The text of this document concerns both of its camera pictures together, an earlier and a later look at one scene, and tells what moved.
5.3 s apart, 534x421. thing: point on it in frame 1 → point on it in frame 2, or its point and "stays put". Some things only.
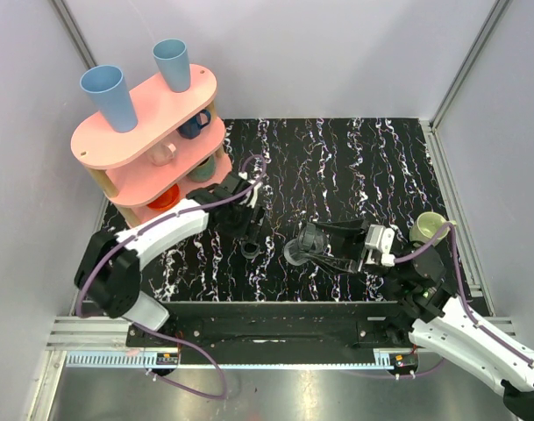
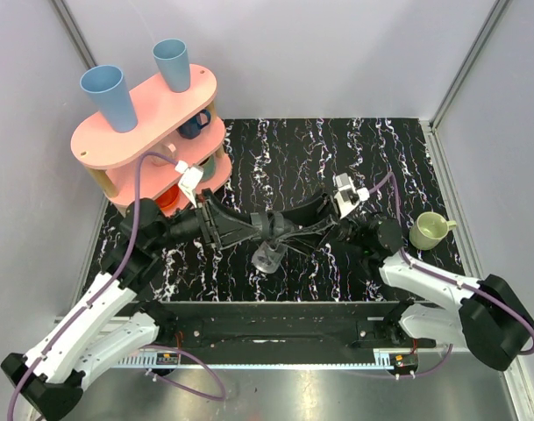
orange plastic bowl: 167,199 stays put
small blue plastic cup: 173,58 stays put
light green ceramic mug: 425,226 stays put
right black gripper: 348,229 → 307,213
